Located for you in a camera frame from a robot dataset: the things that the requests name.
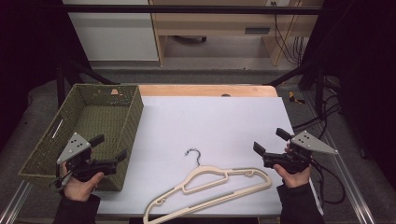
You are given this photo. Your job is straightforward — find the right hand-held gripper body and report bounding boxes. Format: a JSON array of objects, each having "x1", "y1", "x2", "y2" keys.
[{"x1": 262, "y1": 130, "x2": 339, "y2": 175}]

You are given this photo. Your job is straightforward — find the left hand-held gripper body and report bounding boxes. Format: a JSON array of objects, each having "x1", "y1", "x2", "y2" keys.
[{"x1": 56, "y1": 133, "x2": 119, "y2": 183}]

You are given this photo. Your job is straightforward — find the green woven basket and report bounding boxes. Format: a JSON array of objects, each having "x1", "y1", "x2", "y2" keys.
[{"x1": 18, "y1": 83, "x2": 145, "y2": 192}]

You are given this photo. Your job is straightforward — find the cream plastic clothes hanger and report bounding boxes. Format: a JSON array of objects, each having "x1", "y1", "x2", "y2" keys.
[{"x1": 143, "y1": 148, "x2": 273, "y2": 224}]

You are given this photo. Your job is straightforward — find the person's right hand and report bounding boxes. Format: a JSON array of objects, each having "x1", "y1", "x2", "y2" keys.
[{"x1": 273, "y1": 164, "x2": 313, "y2": 189}]

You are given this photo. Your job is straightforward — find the person's left hand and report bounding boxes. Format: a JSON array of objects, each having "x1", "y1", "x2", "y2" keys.
[{"x1": 59, "y1": 161, "x2": 106, "y2": 203}]

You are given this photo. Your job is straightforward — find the yellow and black tape piece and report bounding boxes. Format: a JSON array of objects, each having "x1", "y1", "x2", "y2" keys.
[{"x1": 288, "y1": 91, "x2": 306, "y2": 105}]

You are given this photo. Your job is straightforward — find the black metal stand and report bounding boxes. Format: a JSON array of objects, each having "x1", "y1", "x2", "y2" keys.
[
  {"x1": 266, "y1": 58, "x2": 327, "y2": 117},
  {"x1": 55, "y1": 60, "x2": 121, "y2": 108}
]

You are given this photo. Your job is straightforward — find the white cabinet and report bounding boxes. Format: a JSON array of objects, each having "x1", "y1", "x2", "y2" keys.
[{"x1": 62, "y1": 0, "x2": 160, "y2": 63}]

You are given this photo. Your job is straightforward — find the black curtain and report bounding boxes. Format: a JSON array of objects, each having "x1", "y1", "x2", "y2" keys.
[
  {"x1": 298, "y1": 0, "x2": 396, "y2": 191},
  {"x1": 0, "y1": 0, "x2": 92, "y2": 152}
]

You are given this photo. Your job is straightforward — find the light wooden desk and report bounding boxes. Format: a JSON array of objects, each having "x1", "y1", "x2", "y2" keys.
[{"x1": 148, "y1": 0, "x2": 325, "y2": 67}]

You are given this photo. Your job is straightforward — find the black horizontal metal bar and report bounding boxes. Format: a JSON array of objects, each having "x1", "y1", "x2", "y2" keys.
[{"x1": 62, "y1": 4, "x2": 325, "y2": 16}]

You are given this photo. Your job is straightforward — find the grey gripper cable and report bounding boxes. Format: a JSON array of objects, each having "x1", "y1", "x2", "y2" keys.
[{"x1": 49, "y1": 162, "x2": 76, "y2": 191}]

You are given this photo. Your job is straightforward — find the black floor cables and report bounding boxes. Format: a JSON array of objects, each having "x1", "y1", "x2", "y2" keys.
[{"x1": 291, "y1": 76, "x2": 344, "y2": 133}]

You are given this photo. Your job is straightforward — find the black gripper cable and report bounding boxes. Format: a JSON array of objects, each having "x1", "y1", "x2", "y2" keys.
[{"x1": 309, "y1": 158, "x2": 347, "y2": 205}]

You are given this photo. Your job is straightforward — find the aluminium rail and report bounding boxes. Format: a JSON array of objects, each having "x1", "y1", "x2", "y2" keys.
[
  {"x1": 302, "y1": 91, "x2": 377, "y2": 224},
  {"x1": 0, "y1": 179, "x2": 34, "y2": 224}
]

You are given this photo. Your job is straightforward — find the hanging black cable bundle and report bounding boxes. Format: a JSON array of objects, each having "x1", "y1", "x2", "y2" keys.
[{"x1": 271, "y1": 1, "x2": 305, "y2": 66}]

